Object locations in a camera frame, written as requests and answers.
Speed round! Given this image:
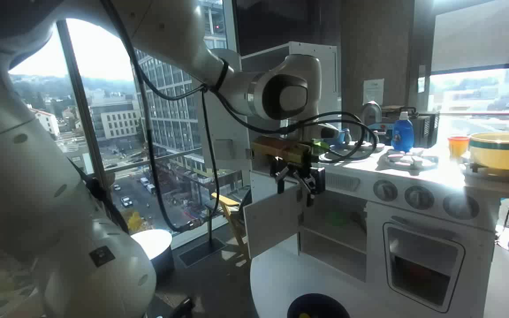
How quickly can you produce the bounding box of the white toy kitchen cabinet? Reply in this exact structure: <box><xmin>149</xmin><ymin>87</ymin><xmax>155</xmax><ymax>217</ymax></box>
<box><xmin>241</xmin><ymin>41</ymin><xmax>503</xmax><ymax>315</ymax></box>

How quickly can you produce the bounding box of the round white table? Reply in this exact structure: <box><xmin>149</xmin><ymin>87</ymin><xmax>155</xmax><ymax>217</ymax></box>
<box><xmin>248</xmin><ymin>240</ymin><xmax>509</xmax><ymax>318</ymax></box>

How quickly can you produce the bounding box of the orange cup on counter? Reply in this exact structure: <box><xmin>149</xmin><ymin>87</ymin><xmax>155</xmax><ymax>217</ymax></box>
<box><xmin>446</xmin><ymin>136</ymin><xmax>467</xmax><ymax>159</ymax></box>

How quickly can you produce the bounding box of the yellow green striped pot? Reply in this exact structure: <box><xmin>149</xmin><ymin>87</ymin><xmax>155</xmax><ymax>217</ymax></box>
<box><xmin>467</xmin><ymin>131</ymin><xmax>509</xmax><ymax>172</ymax></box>

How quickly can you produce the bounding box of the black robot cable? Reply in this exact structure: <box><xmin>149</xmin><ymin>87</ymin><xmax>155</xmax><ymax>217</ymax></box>
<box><xmin>96</xmin><ymin>0</ymin><xmax>379</xmax><ymax>233</ymax></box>

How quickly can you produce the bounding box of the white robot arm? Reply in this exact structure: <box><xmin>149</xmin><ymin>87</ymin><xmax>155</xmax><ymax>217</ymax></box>
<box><xmin>0</xmin><ymin>0</ymin><xmax>321</xmax><ymax>318</ymax></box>

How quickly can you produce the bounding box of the black bowl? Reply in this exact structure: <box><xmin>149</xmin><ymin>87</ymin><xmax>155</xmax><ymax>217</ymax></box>
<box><xmin>285</xmin><ymin>293</ymin><xmax>349</xmax><ymax>318</ymax></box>

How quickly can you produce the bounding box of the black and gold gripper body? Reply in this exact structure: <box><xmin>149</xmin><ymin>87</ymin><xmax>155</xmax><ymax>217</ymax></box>
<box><xmin>252</xmin><ymin>136</ymin><xmax>316</xmax><ymax>173</ymax></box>

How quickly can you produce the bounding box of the small white cabinet door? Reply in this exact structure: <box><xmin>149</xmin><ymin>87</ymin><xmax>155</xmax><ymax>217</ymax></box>
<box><xmin>243</xmin><ymin>186</ymin><xmax>305</xmax><ymax>258</ymax></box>

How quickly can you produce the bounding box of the blue detergent bottle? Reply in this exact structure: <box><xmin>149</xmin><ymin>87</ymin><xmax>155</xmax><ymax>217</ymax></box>
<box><xmin>391</xmin><ymin>111</ymin><xmax>413</xmax><ymax>152</ymax></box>

